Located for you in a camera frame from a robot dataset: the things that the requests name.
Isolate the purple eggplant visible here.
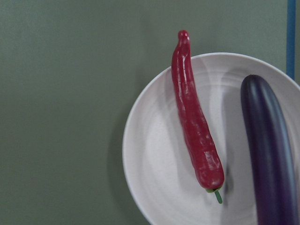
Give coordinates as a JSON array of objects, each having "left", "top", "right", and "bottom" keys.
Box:
[{"left": 240, "top": 75, "right": 300, "bottom": 225}]

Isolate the red chili pepper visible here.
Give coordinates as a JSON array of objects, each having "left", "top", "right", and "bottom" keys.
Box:
[{"left": 171, "top": 30, "right": 225, "bottom": 204}]

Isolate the pink plate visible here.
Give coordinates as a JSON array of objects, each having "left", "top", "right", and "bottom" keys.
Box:
[{"left": 122, "top": 53, "right": 300, "bottom": 225}]

